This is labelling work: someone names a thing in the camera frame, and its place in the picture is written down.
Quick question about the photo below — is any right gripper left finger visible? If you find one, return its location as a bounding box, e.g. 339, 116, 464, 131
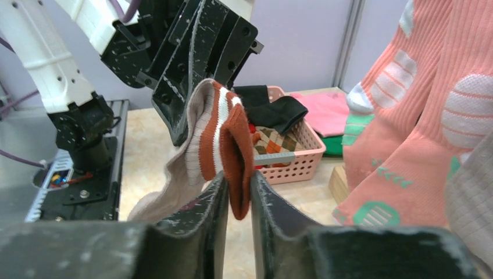
1, 174, 228, 278

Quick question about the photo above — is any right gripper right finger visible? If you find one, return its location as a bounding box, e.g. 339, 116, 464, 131
251, 172, 480, 279

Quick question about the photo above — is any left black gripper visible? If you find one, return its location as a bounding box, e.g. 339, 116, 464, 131
101, 1, 264, 146

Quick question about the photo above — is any red white striped sock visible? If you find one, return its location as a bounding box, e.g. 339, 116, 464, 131
128, 78, 255, 222

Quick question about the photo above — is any pink patterned sock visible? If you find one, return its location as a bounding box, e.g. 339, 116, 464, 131
333, 1, 492, 226
342, 0, 452, 190

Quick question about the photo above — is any grey brown sock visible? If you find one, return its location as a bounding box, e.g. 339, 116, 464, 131
445, 134, 492, 278

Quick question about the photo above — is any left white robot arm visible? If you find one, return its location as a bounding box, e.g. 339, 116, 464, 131
1, 1, 262, 173

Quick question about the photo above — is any wooden hanger stand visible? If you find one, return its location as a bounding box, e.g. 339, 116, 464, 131
328, 165, 350, 204

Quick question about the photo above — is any pink plastic basket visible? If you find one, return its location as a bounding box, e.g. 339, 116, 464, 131
255, 86, 326, 184

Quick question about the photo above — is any red patterned sock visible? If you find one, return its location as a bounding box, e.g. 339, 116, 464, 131
249, 124, 305, 156

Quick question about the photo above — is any green cloth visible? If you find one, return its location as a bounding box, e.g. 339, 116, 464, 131
321, 135, 343, 157

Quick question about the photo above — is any pink towel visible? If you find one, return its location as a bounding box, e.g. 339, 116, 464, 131
291, 91, 349, 137

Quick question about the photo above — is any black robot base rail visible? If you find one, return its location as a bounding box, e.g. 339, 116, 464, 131
24, 100, 130, 222

